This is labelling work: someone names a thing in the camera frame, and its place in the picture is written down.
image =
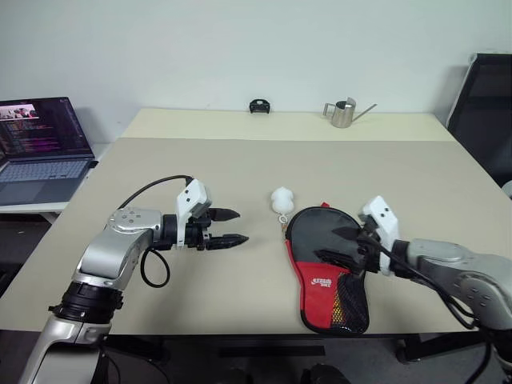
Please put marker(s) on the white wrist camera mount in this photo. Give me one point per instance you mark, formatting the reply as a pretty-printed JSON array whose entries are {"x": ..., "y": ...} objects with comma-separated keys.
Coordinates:
[
  {"x": 191, "y": 196},
  {"x": 382, "y": 216}
]

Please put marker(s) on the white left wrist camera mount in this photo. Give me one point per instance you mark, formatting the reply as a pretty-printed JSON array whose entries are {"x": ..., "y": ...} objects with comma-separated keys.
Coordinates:
[{"x": 191, "y": 196}]

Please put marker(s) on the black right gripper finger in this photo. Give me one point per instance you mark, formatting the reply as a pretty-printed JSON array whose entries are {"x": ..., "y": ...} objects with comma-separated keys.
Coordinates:
[
  {"x": 348, "y": 233},
  {"x": 338, "y": 260}
]

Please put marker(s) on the dark rounded shape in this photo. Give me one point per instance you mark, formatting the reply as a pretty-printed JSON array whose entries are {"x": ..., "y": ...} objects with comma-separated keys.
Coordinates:
[{"x": 322, "y": 375}]

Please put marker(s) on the black office chair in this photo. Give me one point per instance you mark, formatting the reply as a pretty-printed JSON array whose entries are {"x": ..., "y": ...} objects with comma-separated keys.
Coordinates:
[{"x": 484, "y": 120}]

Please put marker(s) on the steel watering can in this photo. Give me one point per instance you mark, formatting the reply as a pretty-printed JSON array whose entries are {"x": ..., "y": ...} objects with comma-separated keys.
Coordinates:
[{"x": 343, "y": 116}]

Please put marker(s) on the open grey laptop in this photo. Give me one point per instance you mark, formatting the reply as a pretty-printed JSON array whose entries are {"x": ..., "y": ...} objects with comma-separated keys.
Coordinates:
[{"x": 40, "y": 168}]

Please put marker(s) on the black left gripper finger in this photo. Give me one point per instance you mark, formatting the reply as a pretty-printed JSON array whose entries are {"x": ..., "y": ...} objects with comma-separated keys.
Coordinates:
[
  {"x": 226, "y": 242},
  {"x": 224, "y": 214}
]

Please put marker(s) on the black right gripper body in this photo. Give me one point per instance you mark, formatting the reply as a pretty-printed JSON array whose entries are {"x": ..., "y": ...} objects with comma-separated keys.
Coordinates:
[{"x": 370, "y": 254}]

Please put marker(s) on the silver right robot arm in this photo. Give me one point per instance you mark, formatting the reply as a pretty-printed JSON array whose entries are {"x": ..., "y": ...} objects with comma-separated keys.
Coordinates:
[{"x": 456, "y": 268}]

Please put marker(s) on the small black clip gadget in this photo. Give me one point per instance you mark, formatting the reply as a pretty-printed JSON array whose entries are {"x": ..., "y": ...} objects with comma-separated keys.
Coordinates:
[{"x": 260, "y": 106}]

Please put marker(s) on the white side desk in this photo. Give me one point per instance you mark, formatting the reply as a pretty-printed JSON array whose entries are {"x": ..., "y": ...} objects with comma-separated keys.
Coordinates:
[{"x": 32, "y": 208}]

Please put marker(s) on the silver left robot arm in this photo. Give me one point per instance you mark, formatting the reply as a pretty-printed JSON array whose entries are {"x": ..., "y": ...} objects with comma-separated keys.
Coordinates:
[{"x": 112, "y": 248}]

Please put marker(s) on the black red paddle case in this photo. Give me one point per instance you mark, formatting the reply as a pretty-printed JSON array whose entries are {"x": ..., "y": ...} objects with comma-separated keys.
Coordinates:
[{"x": 316, "y": 296}]

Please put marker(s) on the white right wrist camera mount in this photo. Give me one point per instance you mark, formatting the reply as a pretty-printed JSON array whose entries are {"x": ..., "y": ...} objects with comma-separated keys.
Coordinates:
[{"x": 382, "y": 216}]

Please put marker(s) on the black table frame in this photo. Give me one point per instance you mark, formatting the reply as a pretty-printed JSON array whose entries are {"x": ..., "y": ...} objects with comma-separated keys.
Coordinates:
[{"x": 248, "y": 340}]

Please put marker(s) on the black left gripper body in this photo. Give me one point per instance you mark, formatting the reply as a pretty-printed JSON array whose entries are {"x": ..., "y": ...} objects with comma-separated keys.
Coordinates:
[{"x": 198, "y": 236}]

